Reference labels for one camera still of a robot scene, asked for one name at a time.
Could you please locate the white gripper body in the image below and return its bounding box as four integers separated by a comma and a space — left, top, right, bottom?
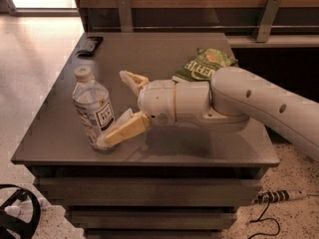
138, 80, 211, 126

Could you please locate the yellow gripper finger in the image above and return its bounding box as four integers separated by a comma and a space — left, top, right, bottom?
97, 109, 151, 148
120, 71, 150, 96

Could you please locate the clear plastic water bottle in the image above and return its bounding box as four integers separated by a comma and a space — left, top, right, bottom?
73, 66, 115, 149

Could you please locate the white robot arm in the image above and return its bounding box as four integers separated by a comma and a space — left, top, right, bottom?
97, 67, 319, 160

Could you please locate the green chip bag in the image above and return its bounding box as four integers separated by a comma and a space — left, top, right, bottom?
172, 48, 237, 82

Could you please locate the grey drawer cabinet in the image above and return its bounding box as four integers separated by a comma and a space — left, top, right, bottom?
12, 33, 279, 239

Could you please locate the striped power strip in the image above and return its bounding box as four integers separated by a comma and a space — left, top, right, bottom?
253, 190, 307, 204

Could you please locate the black chair base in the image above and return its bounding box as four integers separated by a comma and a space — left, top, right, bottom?
0, 184, 41, 239

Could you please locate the left metal wall bracket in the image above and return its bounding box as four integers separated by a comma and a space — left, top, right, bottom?
117, 0, 134, 32

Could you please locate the metal wall bracket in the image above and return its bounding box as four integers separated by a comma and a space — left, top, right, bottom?
255, 0, 282, 43
117, 0, 134, 32

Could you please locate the grey wall shelf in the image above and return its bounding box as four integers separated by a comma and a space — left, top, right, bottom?
226, 35, 319, 49

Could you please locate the black power cable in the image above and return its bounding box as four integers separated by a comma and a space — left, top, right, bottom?
246, 199, 282, 239

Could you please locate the right metal wall bracket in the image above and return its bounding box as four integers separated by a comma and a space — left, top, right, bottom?
255, 0, 282, 43

